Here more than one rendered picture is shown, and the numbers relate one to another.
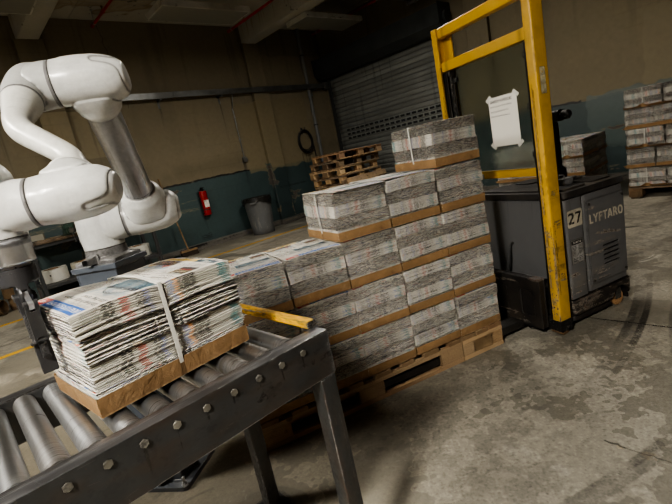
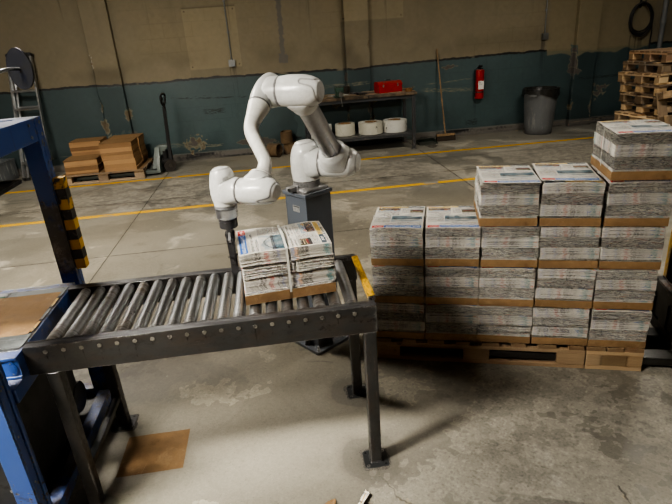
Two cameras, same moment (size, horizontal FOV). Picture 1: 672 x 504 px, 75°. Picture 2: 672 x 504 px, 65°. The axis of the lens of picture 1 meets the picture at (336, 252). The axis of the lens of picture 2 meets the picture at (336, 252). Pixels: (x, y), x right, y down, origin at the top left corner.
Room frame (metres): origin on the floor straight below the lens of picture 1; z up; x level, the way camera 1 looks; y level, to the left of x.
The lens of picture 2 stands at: (-0.52, -0.86, 1.79)
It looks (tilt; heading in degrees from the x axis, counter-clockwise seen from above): 22 degrees down; 35
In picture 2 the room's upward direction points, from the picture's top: 4 degrees counter-clockwise
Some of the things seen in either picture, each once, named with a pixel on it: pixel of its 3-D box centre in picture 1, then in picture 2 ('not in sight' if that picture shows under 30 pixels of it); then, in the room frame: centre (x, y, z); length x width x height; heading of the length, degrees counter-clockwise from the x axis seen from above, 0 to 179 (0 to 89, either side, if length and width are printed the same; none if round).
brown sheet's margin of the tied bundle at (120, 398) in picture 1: (111, 377); (261, 283); (0.97, 0.58, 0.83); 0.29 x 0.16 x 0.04; 46
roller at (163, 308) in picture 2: not in sight; (164, 305); (0.70, 0.90, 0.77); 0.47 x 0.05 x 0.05; 41
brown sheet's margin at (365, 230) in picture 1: (347, 228); (503, 210); (2.20, -0.08, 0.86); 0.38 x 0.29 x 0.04; 24
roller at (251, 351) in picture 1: (224, 344); (330, 285); (1.17, 0.36, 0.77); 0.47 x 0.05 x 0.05; 41
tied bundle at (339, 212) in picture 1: (344, 211); (504, 195); (2.21, -0.08, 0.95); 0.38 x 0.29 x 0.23; 24
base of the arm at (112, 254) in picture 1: (104, 254); (304, 184); (1.76, 0.91, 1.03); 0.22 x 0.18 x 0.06; 166
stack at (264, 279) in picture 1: (342, 316); (476, 283); (2.16, 0.03, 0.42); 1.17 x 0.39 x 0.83; 113
